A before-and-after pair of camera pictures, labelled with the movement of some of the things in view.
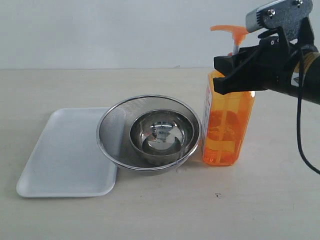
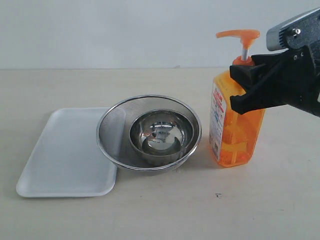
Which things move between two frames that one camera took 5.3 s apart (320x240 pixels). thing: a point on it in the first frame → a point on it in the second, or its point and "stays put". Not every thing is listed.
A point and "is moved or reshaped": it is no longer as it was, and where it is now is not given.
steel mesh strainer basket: [149, 134] stays put
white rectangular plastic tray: [66, 160] stays put
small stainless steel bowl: [161, 136] stays put
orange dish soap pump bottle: [228, 122] is moved or reshaped
